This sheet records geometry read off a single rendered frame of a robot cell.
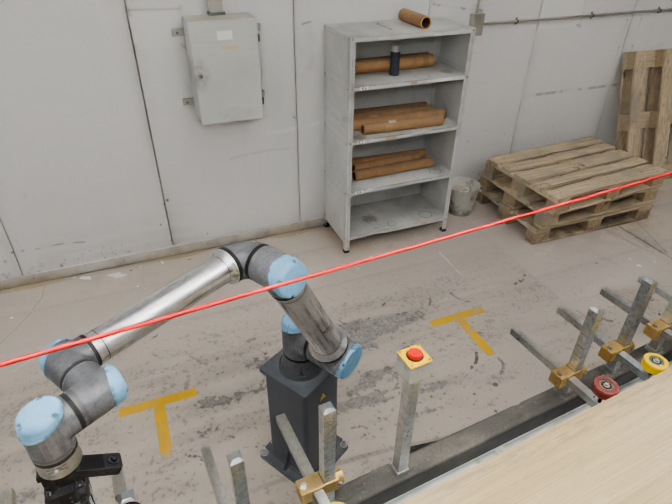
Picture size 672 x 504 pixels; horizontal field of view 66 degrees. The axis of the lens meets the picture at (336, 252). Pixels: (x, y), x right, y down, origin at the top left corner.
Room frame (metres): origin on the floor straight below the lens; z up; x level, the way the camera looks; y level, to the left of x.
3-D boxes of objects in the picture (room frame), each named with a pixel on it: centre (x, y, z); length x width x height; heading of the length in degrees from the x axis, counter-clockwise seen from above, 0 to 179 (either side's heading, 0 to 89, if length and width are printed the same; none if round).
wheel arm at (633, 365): (1.47, -1.04, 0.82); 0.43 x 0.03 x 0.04; 27
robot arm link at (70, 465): (0.67, 0.59, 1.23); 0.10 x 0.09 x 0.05; 26
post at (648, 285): (1.44, -1.10, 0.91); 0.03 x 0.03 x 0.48; 27
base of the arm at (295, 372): (1.54, 0.14, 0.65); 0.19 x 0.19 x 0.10
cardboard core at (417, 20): (3.68, -0.49, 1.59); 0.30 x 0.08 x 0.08; 23
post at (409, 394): (0.99, -0.22, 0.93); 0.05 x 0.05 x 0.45; 27
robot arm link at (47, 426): (0.67, 0.59, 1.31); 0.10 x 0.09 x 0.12; 142
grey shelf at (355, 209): (3.63, -0.39, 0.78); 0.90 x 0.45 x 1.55; 113
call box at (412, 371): (0.99, -0.22, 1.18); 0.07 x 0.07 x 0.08; 27
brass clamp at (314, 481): (0.86, 0.04, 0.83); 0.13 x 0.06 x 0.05; 117
